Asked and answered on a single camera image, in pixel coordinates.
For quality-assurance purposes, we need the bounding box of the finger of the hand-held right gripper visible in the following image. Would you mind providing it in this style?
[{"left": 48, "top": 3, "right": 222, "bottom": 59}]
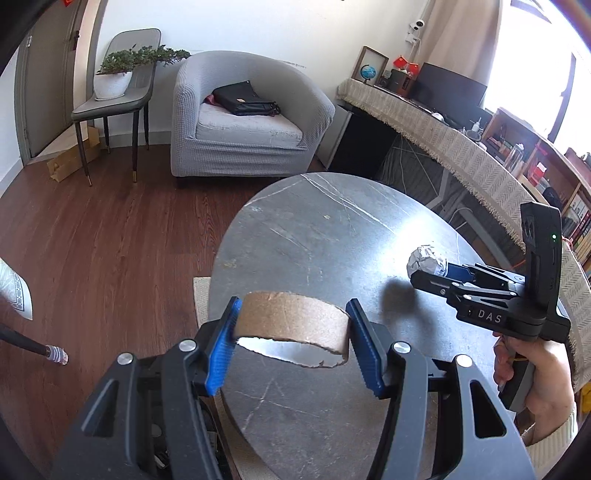
[
  {"left": 444, "top": 262, "right": 528, "bottom": 294},
  {"left": 410, "top": 271, "right": 520, "bottom": 308}
]

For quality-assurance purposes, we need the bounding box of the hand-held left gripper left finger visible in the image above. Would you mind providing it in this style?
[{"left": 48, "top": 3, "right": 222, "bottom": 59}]
[{"left": 48, "top": 295, "right": 243, "bottom": 480}]

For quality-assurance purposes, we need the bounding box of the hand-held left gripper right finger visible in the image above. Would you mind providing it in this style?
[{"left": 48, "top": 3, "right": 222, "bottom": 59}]
[{"left": 345, "top": 298, "right": 539, "bottom": 480}]

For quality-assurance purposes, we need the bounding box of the foil ball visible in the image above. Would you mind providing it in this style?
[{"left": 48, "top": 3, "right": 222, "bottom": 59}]
[{"left": 406, "top": 246, "right": 448, "bottom": 280}]

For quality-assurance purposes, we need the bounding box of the brown cardboard tape roll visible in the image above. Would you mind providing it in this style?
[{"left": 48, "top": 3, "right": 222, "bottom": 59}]
[{"left": 233, "top": 291, "right": 352, "bottom": 370}]

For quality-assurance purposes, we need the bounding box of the person's right forearm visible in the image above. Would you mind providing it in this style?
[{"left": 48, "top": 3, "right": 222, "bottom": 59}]
[{"left": 524, "top": 406, "right": 580, "bottom": 480}]

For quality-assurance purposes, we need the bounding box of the person's right hand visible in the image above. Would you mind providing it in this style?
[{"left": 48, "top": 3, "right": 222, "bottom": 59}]
[{"left": 493, "top": 339, "right": 575, "bottom": 448}]

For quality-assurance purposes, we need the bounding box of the beige rug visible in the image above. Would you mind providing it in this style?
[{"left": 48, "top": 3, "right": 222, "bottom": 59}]
[{"left": 193, "top": 276, "right": 218, "bottom": 328}]

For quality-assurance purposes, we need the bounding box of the round grey marble table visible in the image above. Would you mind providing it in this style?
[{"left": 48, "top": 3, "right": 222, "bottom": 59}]
[{"left": 210, "top": 172, "right": 578, "bottom": 480}]

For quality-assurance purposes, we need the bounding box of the wooden bookshelf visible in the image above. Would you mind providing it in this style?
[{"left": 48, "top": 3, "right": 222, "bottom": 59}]
[{"left": 480, "top": 107, "right": 591, "bottom": 268}]

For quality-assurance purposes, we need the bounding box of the black cabinet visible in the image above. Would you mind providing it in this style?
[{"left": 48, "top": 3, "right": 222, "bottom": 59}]
[{"left": 318, "top": 104, "right": 398, "bottom": 178}]

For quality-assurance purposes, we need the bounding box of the black monitor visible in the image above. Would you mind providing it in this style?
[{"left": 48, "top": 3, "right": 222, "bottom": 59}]
[{"left": 411, "top": 62, "right": 489, "bottom": 121}]

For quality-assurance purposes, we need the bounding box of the dark brown speaker box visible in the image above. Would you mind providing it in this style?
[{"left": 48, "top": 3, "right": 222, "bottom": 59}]
[{"left": 382, "top": 68, "right": 419, "bottom": 97}]

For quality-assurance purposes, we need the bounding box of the black table leg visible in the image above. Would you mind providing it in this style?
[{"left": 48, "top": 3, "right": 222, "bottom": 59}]
[{"left": 0, "top": 323, "right": 49, "bottom": 357}]

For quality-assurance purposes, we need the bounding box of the grey armchair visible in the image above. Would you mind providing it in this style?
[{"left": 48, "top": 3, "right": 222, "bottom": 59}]
[{"left": 171, "top": 50, "right": 336, "bottom": 188}]

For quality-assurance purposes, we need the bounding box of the beige curtain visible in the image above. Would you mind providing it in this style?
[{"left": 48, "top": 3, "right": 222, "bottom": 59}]
[{"left": 406, "top": 0, "right": 504, "bottom": 112}]

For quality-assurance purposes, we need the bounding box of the cardboard box on floor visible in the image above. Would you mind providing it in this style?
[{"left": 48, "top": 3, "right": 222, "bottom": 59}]
[{"left": 48, "top": 126, "right": 101, "bottom": 183}]

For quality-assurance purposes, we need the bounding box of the black handbag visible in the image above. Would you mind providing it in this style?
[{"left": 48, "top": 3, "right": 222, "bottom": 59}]
[{"left": 211, "top": 80, "right": 281, "bottom": 116}]

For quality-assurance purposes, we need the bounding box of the grey dining chair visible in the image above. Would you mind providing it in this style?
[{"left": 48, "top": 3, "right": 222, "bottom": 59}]
[{"left": 71, "top": 28, "right": 162, "bottom": 186}]

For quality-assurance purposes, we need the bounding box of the potted green plant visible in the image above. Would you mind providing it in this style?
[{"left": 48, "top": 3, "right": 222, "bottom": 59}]
[{"left": 93, "top": 45, "right": 191, "bottom": 100}]

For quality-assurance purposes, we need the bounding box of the grey door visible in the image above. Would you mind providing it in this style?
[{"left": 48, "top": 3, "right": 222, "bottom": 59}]
[{"left": 14, "top": 0, "right": 93, "bottom": 160}]

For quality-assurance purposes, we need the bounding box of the wooden picture frame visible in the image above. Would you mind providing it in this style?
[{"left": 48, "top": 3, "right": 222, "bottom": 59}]
[{"left": 352, "top": 45, "right": 390, "bottom": 86}]

